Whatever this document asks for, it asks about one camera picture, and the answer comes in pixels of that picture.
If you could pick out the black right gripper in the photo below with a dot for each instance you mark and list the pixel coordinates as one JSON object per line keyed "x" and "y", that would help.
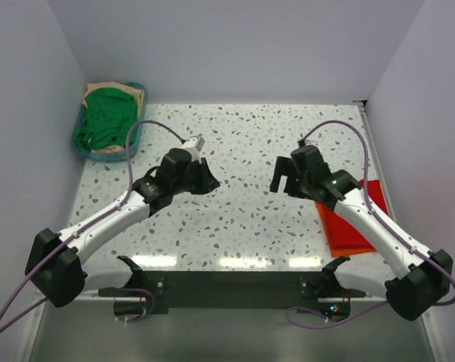
{"x": 287, "y": 178}

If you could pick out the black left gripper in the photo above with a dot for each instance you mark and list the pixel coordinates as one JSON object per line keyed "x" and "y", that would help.
{"x": 203, "y": 176}

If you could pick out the red t-shirt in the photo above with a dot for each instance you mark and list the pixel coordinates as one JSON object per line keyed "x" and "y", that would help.
{"x": 376, "y": 194}

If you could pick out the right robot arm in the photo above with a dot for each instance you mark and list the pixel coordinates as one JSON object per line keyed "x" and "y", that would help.
{"x": 421, "y": 276}

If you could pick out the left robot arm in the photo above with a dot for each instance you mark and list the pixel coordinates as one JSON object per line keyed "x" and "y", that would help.
{"x": 55, "y": 264}

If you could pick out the orange folded t-shirt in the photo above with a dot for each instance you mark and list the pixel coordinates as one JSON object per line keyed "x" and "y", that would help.
{"x": 342, "y": 238}

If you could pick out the beige t-shirt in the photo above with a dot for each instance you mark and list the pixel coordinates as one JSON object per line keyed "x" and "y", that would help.
{"x": 134, "y": 93}

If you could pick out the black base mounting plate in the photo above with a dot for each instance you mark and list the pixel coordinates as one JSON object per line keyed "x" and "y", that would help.
{"x": 158, "y": 292}

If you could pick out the blue plastic basket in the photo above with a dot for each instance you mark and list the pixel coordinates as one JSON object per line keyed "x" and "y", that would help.
{"x": 142, "y": 109}

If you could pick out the green t-shirt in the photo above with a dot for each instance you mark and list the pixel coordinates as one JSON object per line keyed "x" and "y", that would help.
{"x": 108, "y": 117}

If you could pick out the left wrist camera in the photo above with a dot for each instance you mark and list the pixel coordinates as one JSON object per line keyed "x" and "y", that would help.
{"x": 194, "y": 145}

